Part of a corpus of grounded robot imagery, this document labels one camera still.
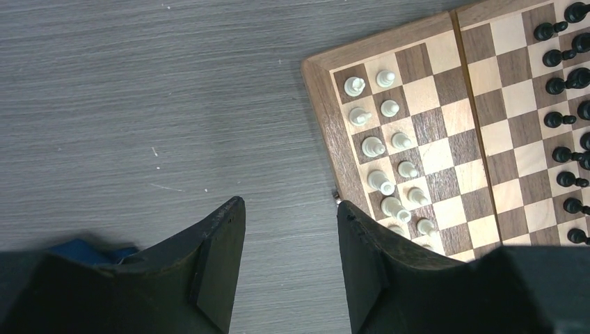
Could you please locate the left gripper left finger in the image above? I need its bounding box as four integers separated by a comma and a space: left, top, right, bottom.
1, 196, 246, 333

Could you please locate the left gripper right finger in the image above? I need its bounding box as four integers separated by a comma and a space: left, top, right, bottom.
337, 200, 589, 333

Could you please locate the tall white chess piece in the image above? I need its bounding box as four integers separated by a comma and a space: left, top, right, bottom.
381, 197, 412, 223
367, 170, 396, 196

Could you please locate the white chess bishop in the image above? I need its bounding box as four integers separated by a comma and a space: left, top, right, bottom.
361, 136, 386, 158

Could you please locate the wooden chess board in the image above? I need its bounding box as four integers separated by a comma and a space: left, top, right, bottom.
301, 1, 589, 261

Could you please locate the white chess knight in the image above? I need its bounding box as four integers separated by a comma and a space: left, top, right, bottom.
349, 107, 372, 127

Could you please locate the white chess pawn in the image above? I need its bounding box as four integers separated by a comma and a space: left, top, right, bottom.
417, 218, 437, 237
380, 100, 400, 118
376, 70, 396, 88

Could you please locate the white chess rook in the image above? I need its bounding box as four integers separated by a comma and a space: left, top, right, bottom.
344, 76, 366, 97

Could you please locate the black chess piece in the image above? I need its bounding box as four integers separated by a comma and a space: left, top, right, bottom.
533, 21, 568, 41

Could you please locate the dark blue cloth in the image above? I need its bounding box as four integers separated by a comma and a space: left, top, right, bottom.
47, 239, 139, 265

